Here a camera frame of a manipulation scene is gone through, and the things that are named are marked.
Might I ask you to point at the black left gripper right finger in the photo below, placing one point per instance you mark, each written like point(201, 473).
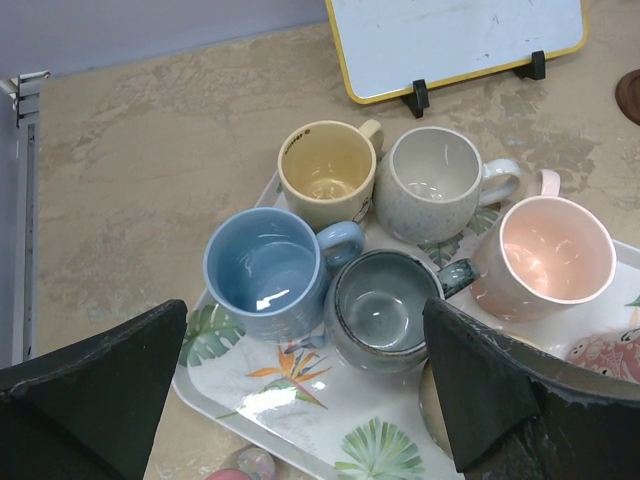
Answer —
point(515, 412)

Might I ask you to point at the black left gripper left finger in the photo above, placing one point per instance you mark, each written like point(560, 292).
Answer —
point(91, 410)

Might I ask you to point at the pink ceramic cup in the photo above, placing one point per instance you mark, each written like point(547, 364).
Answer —
point(547, 254)

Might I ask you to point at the white ceramic cup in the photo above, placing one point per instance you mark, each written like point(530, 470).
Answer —
point(429, 184)

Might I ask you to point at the yellow ceramic cup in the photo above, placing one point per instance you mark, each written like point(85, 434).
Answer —
point(327, 171)

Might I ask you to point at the dark walnut coaster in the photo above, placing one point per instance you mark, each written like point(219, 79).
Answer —
point(627, 95)

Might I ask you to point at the red ceramic cup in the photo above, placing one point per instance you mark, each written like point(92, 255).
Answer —
point(614, 354)

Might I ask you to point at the grey blue ceramic cup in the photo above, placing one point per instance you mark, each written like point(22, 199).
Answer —
point(373, 309)

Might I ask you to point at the light blue ceramic cup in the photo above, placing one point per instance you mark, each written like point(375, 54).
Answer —
point(271, 271)

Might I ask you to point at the floral serving tray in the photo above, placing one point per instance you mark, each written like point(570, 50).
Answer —
point(305, 405)

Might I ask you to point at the small whiteboard with stand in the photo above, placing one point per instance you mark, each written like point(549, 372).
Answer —
point(407, 48)

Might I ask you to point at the aluminium frame rail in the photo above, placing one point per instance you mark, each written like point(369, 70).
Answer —
point(20, 134)

